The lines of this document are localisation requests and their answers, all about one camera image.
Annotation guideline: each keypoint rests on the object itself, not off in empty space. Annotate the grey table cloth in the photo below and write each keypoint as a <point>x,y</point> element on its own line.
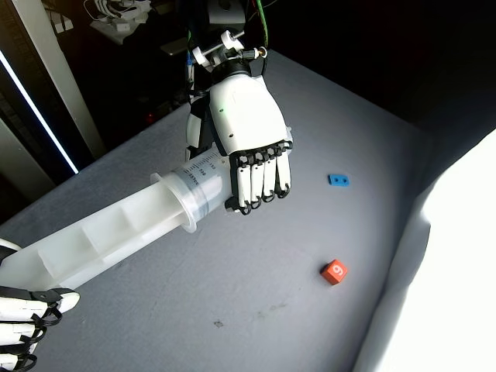
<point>271,317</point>

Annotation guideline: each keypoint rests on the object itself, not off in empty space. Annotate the white upright post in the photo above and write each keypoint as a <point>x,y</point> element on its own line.
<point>58,77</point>

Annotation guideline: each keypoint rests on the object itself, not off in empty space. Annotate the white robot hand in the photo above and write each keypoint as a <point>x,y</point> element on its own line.
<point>248,112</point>
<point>19,310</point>

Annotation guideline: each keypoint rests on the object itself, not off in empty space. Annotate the orange cube with number nine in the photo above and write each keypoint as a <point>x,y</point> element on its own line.
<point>333,272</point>

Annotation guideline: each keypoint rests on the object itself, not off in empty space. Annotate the large clear plastic syringe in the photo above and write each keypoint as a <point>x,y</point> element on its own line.
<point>116,228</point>

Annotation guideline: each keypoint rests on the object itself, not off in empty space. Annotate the white LED light strip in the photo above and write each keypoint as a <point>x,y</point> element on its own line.
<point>38,112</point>

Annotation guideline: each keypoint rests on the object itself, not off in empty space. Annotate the small blue two-hole block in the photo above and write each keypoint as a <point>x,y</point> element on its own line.
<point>338,180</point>

